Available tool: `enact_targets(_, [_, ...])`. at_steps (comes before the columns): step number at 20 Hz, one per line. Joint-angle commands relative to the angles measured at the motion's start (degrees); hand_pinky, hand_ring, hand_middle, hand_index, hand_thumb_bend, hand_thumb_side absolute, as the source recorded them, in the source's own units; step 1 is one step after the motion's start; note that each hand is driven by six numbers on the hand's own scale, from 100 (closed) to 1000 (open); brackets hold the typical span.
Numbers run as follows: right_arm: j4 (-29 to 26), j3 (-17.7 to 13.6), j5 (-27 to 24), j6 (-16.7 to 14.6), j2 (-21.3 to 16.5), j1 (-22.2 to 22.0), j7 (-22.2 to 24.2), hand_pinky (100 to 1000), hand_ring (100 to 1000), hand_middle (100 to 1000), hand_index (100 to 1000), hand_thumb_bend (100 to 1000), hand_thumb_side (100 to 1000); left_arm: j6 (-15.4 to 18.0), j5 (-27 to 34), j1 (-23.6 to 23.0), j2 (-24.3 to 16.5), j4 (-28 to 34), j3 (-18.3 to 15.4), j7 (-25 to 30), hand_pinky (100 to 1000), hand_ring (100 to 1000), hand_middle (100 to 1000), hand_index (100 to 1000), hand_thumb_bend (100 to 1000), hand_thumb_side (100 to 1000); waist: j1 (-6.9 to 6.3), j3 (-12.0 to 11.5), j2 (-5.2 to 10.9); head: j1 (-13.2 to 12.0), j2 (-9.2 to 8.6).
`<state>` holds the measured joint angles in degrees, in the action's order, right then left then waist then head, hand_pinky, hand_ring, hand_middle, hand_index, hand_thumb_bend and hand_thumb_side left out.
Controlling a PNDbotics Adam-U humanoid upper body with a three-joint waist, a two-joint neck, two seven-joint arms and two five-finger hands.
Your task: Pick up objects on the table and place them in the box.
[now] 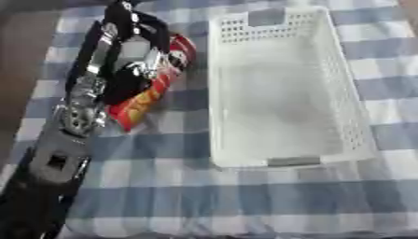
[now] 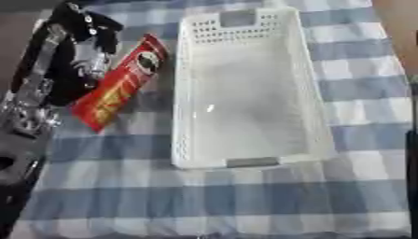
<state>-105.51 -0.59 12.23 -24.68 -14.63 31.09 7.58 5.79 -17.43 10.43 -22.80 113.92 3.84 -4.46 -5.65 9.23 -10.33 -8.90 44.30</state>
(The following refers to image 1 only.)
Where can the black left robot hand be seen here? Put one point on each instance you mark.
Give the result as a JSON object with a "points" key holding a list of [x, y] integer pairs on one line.
{"points": [[124, 84]]}

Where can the red snack bag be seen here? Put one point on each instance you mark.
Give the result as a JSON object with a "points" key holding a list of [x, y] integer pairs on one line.
{"points": [[139, 104]]}

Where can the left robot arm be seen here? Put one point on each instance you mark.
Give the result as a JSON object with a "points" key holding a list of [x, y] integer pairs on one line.
{"points": [[54, 161]]}

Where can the white perforated plastic basket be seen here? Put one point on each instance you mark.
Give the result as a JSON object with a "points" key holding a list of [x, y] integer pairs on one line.
{"points": [[283, 93]]}

